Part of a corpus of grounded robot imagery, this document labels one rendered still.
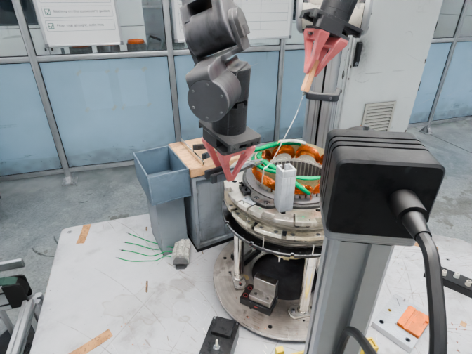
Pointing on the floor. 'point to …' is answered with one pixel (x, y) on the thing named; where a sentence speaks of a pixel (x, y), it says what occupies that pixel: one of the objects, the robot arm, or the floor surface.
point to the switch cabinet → (385, 65)
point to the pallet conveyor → (25, 315)
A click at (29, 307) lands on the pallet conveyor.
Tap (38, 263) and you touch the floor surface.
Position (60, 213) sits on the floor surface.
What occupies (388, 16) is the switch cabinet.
